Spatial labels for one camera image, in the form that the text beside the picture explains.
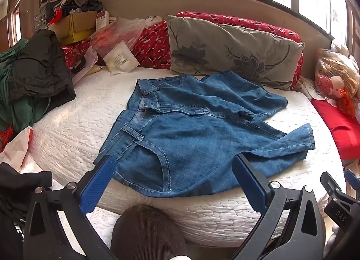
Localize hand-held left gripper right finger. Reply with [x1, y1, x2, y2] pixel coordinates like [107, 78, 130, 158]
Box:
[231, 154, 327, 260]

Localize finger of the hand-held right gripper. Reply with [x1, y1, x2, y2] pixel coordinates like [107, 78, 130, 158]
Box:
[320, 171, 349, 207]
[344, 168, 360, 193]

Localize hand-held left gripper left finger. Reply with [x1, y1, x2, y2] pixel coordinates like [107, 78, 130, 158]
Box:
[22, 155, 116, 260]

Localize blue denim pants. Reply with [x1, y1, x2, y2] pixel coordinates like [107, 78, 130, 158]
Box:
[93, 70, 315, 199]

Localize plain red cloth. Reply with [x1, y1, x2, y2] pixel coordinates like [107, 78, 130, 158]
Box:
[311, 98, 360, 162]

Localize white quilted bed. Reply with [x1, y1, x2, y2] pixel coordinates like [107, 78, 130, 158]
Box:
[17, 66, 346, 246]

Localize black cloth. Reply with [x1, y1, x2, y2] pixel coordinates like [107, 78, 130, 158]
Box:
[0, 163, 53, 260]

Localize white cloth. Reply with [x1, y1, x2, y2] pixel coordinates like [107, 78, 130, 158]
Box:
[0, 126, 34, 165]

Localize doll in plastic bag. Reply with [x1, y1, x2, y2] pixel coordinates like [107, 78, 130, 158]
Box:
[314, 48, 360, 117]

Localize red fringed cloth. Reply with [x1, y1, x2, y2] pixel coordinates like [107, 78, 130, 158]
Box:
[0, 124, 14, 152]

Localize green cloth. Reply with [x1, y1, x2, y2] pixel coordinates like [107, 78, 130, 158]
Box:
[0, 39, 54, 134]

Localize white paper sheet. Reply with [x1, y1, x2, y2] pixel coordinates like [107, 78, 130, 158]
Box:
[72, 46, 99, 85]

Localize white flat packet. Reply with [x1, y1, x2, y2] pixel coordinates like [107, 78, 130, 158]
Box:
[103, 40, 140, 75]

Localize white plush toy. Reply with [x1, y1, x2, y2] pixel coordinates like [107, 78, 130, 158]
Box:
[330, 39, 352, 58]

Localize black jacket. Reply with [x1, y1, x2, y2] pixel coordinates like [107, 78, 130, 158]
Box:
[8, 29, 76, 106]

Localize grey floral pillow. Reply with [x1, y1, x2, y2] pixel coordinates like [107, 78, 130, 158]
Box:
[165, 14, 305, 91]

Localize clear plastic bag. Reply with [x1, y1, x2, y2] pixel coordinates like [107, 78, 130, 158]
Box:
[90, 17, 147, 55]

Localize red patterned bolster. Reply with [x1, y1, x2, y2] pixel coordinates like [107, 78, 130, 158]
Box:
[61, 11, 305, 86]

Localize black strap clip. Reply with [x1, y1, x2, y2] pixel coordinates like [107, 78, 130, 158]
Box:
[70, 57, 86, 74]

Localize brown wooden frame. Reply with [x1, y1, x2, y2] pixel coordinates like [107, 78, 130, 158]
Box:
[8, 0, 46, 49]

